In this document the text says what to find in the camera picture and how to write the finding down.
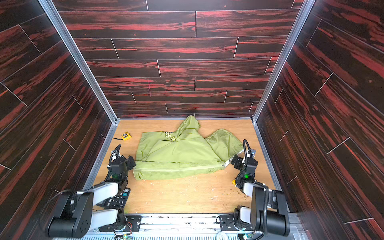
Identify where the green jacket with printed lining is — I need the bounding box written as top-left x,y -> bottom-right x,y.
133,116 -> 244,181

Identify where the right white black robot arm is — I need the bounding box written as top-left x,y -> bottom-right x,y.
231,155 -> 291,240

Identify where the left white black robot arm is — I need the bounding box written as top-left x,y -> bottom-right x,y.
45,154 -> 136,238

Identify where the yellow tape measure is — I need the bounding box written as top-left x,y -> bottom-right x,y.
114,133 -> 132,141

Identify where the black calculator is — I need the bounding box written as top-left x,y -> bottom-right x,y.
96,188 -> 131,209

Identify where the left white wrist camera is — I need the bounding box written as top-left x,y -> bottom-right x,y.
111,151 -> 120,161

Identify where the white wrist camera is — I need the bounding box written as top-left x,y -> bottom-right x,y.
111,151 -> 120,161
247,149 -> 256,158

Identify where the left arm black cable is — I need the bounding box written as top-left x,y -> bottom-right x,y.
37,143 -> 122,229

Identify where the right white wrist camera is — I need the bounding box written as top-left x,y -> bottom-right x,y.
247,149 -> 256,158

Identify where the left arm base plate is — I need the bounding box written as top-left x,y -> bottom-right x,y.
99,215 -> 142,233

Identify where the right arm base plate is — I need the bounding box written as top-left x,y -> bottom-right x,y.
217,213 -> 255,232

